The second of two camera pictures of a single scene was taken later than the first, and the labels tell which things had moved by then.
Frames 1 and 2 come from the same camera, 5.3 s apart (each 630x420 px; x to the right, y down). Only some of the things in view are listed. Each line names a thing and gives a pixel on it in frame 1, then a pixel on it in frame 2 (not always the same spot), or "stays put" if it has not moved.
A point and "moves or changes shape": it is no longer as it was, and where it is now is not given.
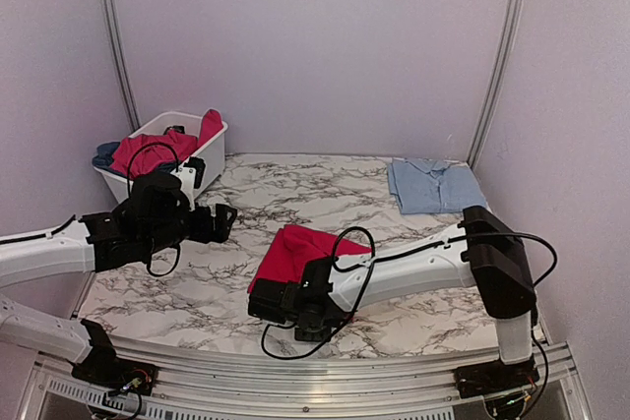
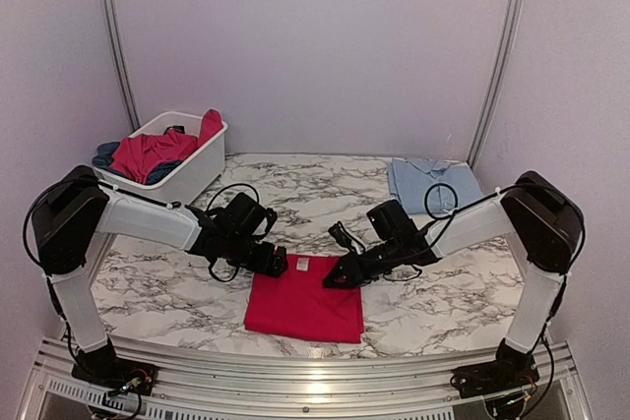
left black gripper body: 165,234 to 238,255
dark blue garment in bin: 102,160 stays put
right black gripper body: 317,333 to 383,264
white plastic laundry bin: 212,151 stays put
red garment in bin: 159,151 stays put
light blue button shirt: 431,186 stays put
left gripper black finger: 223,220 to 280,261
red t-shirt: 281,252 moves or changes shape
